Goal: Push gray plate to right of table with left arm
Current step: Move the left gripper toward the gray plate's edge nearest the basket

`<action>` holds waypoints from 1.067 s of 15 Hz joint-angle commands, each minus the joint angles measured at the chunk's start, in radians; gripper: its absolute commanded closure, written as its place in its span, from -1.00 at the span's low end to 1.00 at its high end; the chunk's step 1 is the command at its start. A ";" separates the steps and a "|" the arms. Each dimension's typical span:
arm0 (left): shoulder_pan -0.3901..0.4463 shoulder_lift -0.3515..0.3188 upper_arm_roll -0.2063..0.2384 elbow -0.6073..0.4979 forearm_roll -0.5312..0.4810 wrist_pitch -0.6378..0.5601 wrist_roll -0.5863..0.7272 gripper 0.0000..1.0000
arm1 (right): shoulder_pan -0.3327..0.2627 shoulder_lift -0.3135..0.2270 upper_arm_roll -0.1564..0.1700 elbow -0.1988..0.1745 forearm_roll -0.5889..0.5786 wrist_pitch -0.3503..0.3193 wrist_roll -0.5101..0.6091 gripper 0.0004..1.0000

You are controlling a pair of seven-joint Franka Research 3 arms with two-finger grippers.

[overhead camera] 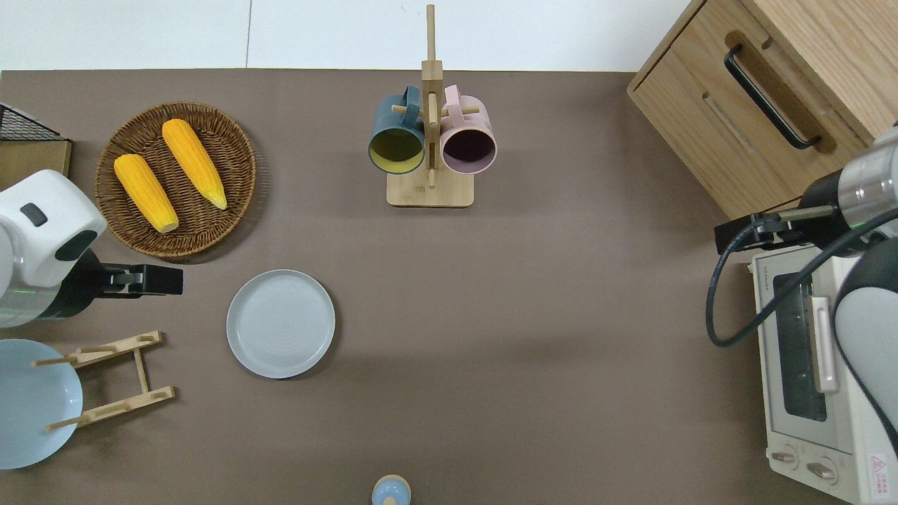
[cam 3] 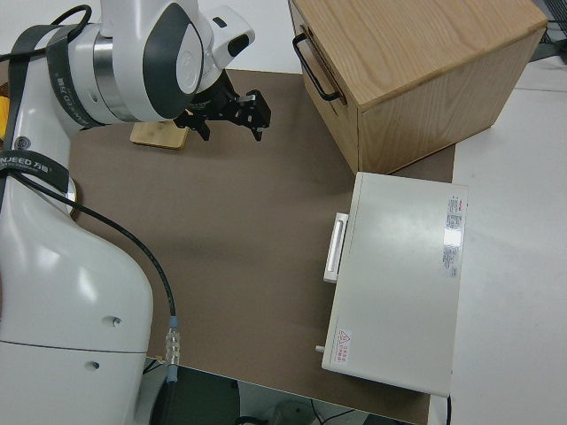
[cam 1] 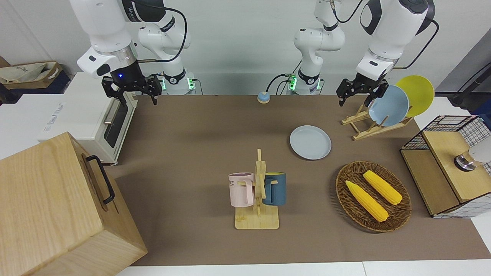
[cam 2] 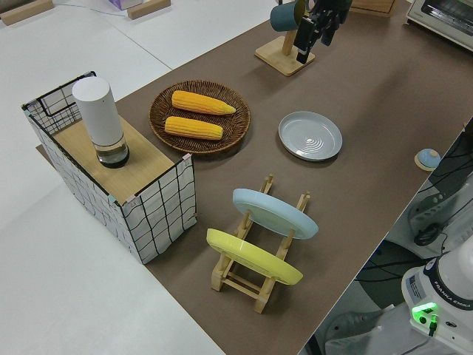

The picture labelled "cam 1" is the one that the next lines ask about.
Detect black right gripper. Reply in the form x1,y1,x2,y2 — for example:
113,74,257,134
101,61,163,108

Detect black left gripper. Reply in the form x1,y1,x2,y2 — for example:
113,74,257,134
336,72,389,108

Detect gray plate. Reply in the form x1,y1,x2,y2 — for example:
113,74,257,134
289,125,332,161

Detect light blue plate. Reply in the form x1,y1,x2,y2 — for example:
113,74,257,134
367,85,410,127

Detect yellow plate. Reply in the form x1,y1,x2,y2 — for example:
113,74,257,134
395,75,435,118

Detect wooden dish rack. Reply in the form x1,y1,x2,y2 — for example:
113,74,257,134
341,103,415,141

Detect white toaster oven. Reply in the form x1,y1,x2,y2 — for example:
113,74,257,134
63,72,138,166

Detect dark blue crate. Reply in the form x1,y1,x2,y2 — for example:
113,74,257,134
0,73,71,105

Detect cardboard box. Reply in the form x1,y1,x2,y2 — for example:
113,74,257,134
0,61,64,90

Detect brown table mat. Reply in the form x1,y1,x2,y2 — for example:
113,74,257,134
105,94,491,267

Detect yellow corn cob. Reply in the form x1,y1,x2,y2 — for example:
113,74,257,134
345,180,389,223
363,170,403,206

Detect black stand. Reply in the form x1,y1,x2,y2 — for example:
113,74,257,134
450,61,491,108

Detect beige tote bag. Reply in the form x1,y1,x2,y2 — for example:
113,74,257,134
0,63,52,83

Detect brown wicker basket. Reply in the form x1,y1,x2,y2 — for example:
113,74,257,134
336,161,412,233

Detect dark blue mug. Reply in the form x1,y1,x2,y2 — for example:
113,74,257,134
263,172,287,206

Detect white cylinder with glass base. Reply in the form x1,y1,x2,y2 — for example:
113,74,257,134
454,141,491,172

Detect pink mug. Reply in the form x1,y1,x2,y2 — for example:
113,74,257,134
228,172,255,208

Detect wooden mug tree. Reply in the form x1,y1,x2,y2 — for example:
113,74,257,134
235,149,280,230

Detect black cable loop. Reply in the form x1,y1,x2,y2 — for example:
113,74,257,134
331,0,363,23

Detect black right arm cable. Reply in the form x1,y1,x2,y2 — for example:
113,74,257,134
132,0,188,63

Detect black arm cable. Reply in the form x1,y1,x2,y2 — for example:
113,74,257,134
132,0,188,63
393,18,440,70

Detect black left base cable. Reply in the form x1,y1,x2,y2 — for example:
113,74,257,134
266,72,298,94

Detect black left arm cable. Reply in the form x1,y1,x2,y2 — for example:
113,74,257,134
393,18,440,70

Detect wire grid wooden shelf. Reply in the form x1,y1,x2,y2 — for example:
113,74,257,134
400,115,491,219

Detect wooden box with black handle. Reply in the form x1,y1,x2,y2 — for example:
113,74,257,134
0,131,148,276

